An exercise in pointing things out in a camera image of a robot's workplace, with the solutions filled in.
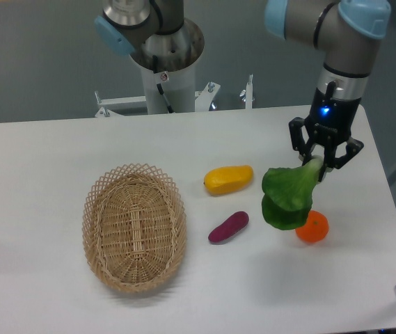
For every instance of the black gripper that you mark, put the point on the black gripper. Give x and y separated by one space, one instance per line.
328 124

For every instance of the green bok choy vegetable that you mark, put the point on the green bok choy vegetable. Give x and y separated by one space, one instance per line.
287 198

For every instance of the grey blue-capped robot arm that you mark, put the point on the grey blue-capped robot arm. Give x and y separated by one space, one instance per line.
166 47

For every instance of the orange tangerine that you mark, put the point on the orange tangerine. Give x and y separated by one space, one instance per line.
315 228

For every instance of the yellow mango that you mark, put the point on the yellow mango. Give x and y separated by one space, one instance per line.
228 179

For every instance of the purple sweet potato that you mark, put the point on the purple sweet potato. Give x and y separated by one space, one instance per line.
229 228

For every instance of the woven wicker basket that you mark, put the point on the woven wicker basket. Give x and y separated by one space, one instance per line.
134 228

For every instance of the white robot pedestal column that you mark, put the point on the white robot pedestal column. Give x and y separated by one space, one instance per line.
176 87

